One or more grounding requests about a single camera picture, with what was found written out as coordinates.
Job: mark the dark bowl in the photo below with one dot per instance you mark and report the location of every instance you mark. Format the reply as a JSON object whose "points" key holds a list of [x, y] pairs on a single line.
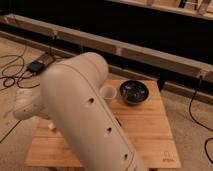
{"points": [[133, 92]]}

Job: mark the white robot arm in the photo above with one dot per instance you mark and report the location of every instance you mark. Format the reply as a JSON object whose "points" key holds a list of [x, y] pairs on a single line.
{"points": [[70, 97]]}

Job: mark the clear plastic bottle white cap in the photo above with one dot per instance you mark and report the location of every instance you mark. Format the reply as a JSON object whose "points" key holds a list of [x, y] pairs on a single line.
{"points": [[51, 126]]}

